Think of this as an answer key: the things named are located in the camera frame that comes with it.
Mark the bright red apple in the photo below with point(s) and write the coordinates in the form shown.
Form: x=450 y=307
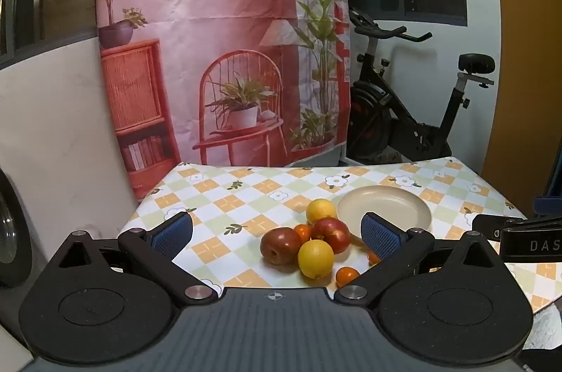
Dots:
x=331 y=233

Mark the small tangerine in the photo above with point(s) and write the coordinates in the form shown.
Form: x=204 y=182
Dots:
x=373 y=258
x=302 y=232
x=347 y=275

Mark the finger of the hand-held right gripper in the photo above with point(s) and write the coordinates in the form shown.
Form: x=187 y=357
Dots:
x=527 y=244
x=549 y=206

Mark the dark red apple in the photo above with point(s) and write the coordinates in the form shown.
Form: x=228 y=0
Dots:
x=279 y=245

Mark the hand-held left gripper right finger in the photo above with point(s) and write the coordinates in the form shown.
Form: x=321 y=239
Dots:
x=380 y=235

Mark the yellow lemon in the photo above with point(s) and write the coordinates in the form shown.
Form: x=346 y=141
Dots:
x=315 y=258

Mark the printed pink backdrop cloth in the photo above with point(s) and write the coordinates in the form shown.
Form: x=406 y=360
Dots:
x=197 y=25

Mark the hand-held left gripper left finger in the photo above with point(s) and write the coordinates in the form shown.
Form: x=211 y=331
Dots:
x=175 y=230

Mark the orange-yellow round lemon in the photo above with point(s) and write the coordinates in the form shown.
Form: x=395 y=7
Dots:
x=320 y=210

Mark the black exercise bike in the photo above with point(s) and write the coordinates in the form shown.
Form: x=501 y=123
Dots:
x=373 y=113

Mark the beige round plate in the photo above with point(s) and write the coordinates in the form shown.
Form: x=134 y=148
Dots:
x=386 y=203

